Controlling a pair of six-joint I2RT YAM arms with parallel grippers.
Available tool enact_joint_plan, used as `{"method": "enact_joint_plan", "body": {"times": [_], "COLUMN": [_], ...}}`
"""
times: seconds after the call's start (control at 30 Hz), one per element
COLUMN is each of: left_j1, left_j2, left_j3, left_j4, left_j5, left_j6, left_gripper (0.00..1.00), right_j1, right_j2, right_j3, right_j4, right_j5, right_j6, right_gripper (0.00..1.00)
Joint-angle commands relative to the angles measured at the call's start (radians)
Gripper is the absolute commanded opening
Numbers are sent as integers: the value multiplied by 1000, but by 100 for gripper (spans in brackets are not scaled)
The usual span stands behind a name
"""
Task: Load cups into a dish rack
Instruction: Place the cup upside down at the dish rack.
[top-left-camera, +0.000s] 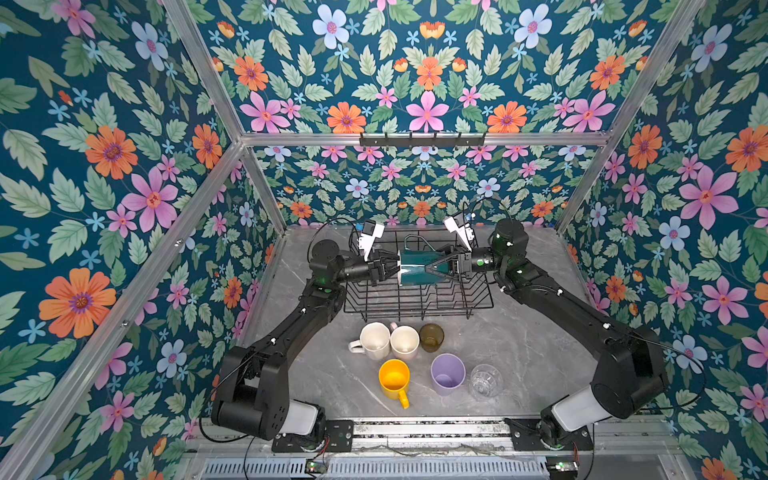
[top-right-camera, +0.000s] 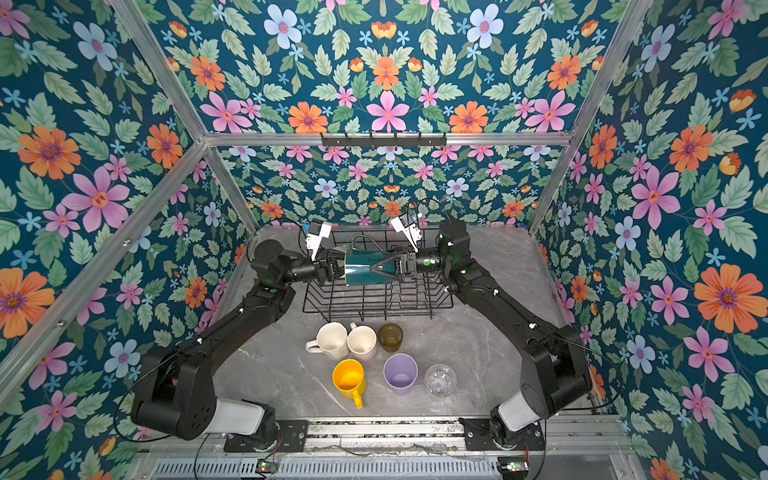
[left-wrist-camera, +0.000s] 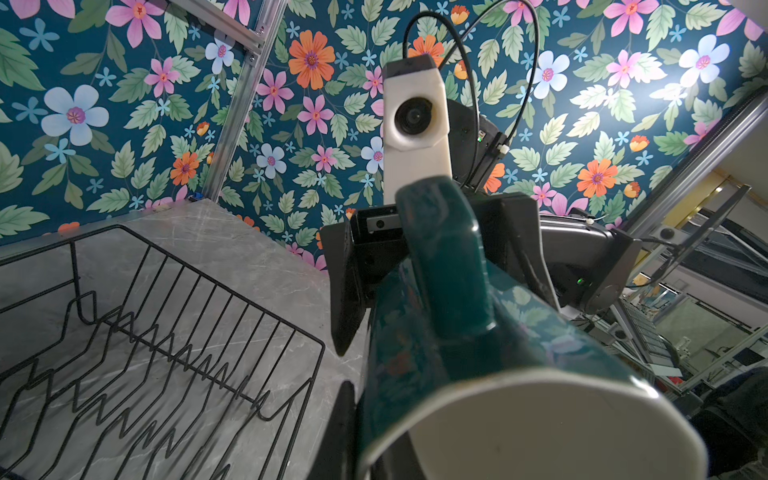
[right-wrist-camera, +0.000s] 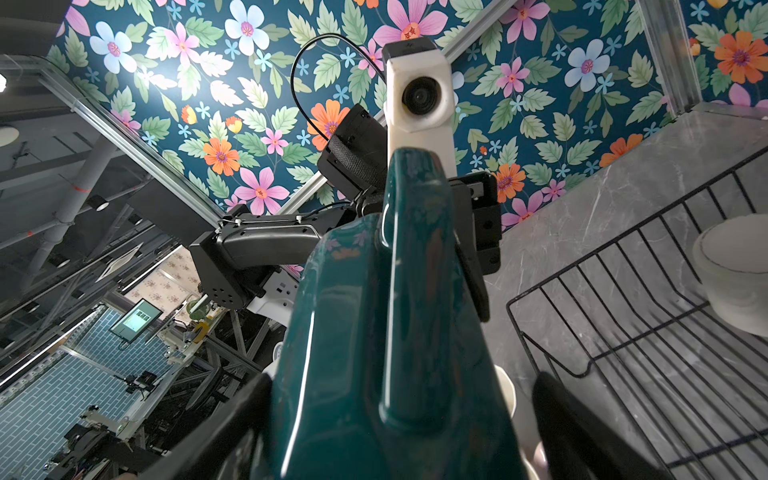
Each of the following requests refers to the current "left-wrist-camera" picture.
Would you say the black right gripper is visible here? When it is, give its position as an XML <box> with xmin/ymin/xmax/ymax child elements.
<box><xmin>320</xmin><ymin>193</ymin><xmax>560</xmax><ymax>357</ymax></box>

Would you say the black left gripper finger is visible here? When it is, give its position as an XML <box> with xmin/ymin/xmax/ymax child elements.
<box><xmin>307</xmin><ymin>380</ymin><xmax>357</xmax><ymax>480</ymax></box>

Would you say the dark green mug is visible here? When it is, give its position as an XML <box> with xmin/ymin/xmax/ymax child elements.
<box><xmin>355</xmin><ymin>177</ymin><xmax>708</xmax><ymax>479</ymax></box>

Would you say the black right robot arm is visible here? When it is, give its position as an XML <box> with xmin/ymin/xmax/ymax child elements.
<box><xmin>320</xmin><ymin>97</ymin><xmax>640</xmax><ymax>354</ymax></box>

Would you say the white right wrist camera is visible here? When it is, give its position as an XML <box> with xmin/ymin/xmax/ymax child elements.
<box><xmin>382</xmin><ymin>55</ymin><xmax>452</xmax><ymax>205</ymax></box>

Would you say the black wire dish rack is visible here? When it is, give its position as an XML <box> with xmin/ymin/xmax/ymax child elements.
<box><xmin>1</xmin><ymin>226</ymin><xmax>325</xmax><ymax>479</ymax></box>

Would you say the aluminium frame post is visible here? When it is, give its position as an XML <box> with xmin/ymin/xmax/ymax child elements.
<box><xmin>175</xmin><ymin>0</ymin><xmax>288</xmax><ymax>201</ymax></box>

